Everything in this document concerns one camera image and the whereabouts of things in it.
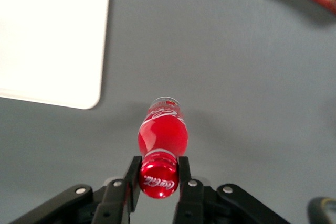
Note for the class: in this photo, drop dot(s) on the dark round object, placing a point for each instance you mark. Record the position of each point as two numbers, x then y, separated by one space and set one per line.
323 208

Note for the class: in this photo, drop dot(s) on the pale pink plastic tray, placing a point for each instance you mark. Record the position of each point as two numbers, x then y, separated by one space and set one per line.
50 37

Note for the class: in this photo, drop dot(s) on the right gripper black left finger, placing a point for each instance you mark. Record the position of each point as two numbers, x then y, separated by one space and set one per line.
113 203

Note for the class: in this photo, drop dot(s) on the red coke bottle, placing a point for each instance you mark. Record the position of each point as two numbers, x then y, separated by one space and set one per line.
162 137

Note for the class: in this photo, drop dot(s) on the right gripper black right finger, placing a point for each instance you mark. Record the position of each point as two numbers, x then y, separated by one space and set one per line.
194 203

